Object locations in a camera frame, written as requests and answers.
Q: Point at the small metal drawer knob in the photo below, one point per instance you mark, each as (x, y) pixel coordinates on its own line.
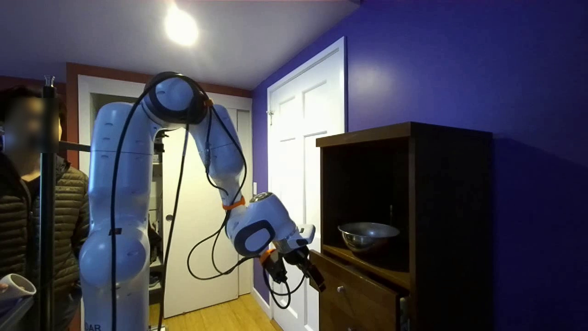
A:
(340, 289)

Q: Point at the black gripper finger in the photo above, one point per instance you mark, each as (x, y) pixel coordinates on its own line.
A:
(316, 274)

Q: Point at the plain white door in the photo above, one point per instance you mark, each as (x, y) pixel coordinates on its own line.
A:
(198, 245)

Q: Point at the round ceiling light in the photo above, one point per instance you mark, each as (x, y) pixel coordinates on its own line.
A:
(180, 26)

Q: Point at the dark wooden drawer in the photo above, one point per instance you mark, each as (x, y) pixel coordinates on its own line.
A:
(360, 300)

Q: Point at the white panelled door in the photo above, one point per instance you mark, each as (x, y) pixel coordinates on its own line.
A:
(305, 140)

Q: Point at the person in puffer jacket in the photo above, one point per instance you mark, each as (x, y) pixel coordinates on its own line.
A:
(18, 202)

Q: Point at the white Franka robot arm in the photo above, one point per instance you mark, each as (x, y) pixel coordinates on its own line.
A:
(115, 184)

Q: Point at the white rolled paper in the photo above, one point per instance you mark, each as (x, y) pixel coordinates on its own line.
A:
(12, 291)

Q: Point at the metal bowl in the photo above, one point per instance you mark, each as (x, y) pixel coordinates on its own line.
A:
(367, 234)

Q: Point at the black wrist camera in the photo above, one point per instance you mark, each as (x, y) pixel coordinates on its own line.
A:
(275, 267)

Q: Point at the dark wooden cabinet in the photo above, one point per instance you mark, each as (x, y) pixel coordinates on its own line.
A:
(450, 226)

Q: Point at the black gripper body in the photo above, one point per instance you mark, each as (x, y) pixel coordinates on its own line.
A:
(297, 256)

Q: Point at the black tripod pole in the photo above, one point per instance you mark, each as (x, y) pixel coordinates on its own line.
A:
(46, 213)

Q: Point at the white wall light switch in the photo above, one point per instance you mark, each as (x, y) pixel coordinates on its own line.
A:
(255, 186)

